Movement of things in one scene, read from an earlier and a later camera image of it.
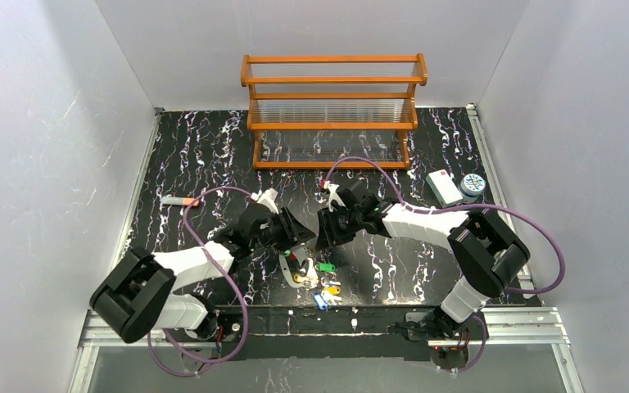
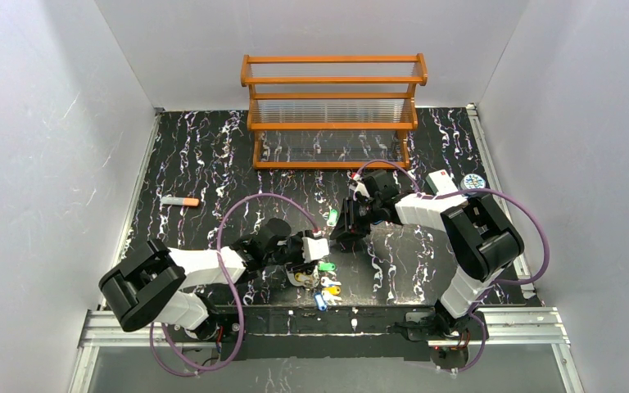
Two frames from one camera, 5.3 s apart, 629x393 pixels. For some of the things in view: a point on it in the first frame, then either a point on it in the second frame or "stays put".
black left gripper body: x=287 y=229 to x=297 y=263
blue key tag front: x=319 y=300 stays put
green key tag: x=327 y=267 stays put
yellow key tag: x=334 y=290 stays put
